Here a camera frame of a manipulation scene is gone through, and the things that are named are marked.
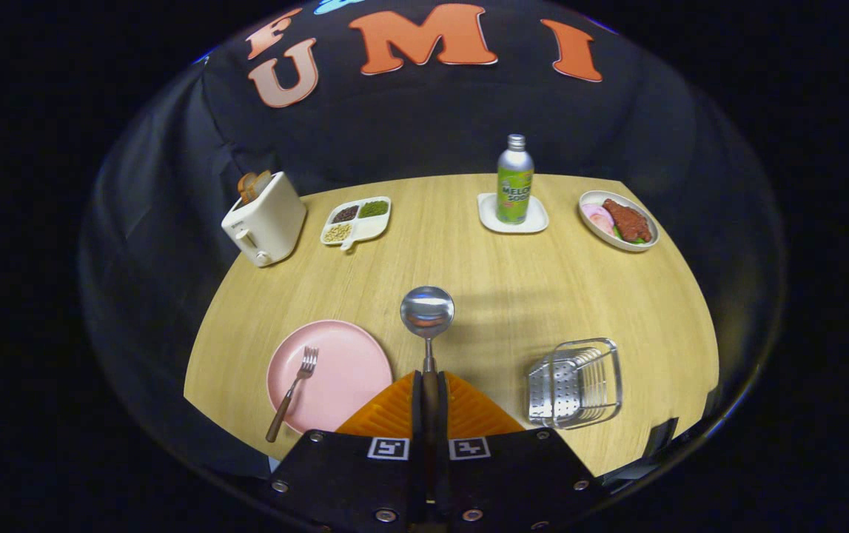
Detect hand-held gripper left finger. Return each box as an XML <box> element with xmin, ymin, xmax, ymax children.
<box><xmin>269</xmin><ymin>370</ymin><xmax>425</xmax><ymax>533</ymax></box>

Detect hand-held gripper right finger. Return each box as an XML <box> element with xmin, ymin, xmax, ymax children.
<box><xmin>435</xmin><ymin>370</ymin><xmax>603</xmax><ymax>533</ymax></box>

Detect metal spoon wooden handle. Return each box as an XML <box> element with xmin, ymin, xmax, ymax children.
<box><xmin>400</xmin><ymin>286</ymin><xmax>455</xmax><ymax>504</ymax></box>

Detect metal fork wooden handle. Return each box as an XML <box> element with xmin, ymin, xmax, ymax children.
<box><xmin>265</xmin><ymin>346</ymin><xmax>320</xmax><ymax>443</ymax></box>

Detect pink round plate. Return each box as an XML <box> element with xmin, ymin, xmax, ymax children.
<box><xmin>266</xmin><ymin>320</ymin><xmax>394</xmax><ymax>435</ymax></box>

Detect white divided bean dish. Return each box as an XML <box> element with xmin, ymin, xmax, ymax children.
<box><xmin>320</xmin><ymin>196</ymin><xmax>392</xmax><ymax>252</ymax></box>

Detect white square coaster tray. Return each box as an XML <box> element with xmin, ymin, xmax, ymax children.
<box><xmin>477</xmin><ymin>192</ymin><xmax>549</xmax><ymax>235</ymax></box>

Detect white plate of food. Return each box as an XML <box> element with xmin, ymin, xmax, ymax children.
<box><xmin>578</xmin><ymin>190</ymin><xmax>660</xmax><ymax>253</ymax></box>

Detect silver green drink bottle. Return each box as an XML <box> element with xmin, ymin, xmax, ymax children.
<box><xmin>497</xmin><ymin>134</ymin><xmax>534</xmax><ymax>225</ymax></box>

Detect cream toaster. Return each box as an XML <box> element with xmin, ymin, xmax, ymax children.
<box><xmin>221</xmin><ymin>172</ymin><xmax>308</xmax><ymax>267</ymax></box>

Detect pink ham slices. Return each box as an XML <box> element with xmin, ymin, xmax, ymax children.
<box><xmin>582</xmin><ymin>204</ymin><xmax>616</xmax><ymax>238</ymax></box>

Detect brown meat pieces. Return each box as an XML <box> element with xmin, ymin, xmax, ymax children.
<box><xmin>603</xmin><ymin>198</ymin><xmax>652</xmax><ymax>242</ymax></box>

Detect toast slice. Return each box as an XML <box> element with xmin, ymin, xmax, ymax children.
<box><xmin>238</xmin><ymin>170</ymin><xmax>274</xmax><ymax>205</ymax></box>

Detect black backdrop cloth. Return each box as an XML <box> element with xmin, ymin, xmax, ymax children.
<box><xmin>80</xmin><ymin>0</ymin><xmax>788</xmax><ymax>482</ymax></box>

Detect metal wire cutlery rack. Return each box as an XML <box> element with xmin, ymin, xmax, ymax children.
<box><xmin>526</xmin><ymin>338</ymin><xmax>623</xmax><ymax>430</ymax></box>

